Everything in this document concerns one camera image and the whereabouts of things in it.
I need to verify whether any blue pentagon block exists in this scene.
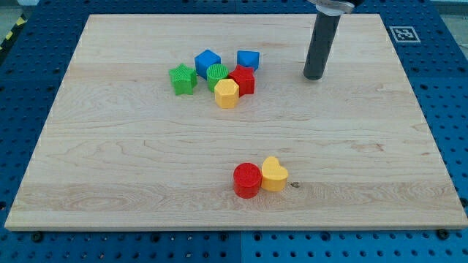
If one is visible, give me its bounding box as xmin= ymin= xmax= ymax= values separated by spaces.
xmin=237 ymin=50 xmax=260 ymax=71

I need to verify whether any blue cube block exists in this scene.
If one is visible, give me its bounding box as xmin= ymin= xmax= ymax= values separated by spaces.
xmin=195 ymin=50 xmax=222 ymax=80

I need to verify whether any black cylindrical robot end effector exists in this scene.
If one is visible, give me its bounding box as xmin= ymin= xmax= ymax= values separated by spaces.
xmin=303 ymin=12 xmax=341 ymax=80

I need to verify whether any white fiducial marker tag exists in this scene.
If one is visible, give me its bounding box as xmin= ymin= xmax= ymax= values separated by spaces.
xmin=389 ymin=26 xmax=420 ymax=43

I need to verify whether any red cylinder block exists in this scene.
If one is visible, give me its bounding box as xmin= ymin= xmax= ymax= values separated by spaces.
xmin=233 ymin=162 xmax=263 ymax=199

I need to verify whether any green star block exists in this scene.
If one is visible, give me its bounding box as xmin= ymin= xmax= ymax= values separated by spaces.
xmin=168 ymin=64 xmax=197 ymax=96

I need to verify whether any yellow heart block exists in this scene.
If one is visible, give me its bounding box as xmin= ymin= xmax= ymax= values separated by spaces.
xmin=261 ymin=156 xmax=289 ymax=192

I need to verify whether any light wooden board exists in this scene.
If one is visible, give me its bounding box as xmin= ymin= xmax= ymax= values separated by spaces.
xmin=5 ymin=14 xmax=467 ymax=232

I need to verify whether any green cylinder block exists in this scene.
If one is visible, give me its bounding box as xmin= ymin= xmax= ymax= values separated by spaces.
xmin=206 ymin=64 xmax=229 ymax=92

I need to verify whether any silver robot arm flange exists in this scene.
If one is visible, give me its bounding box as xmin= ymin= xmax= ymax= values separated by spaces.
xmin=308 ymin=0 xmax=364 ymax=16

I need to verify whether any yellow hexagon block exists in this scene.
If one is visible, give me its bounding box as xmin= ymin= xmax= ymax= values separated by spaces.
xmin=214 ymin=79 xmax=239 ymax=109

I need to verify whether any red star block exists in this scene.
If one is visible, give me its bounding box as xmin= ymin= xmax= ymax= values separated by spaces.
xmin=228 ymin=64 xmax=255 ymax=96

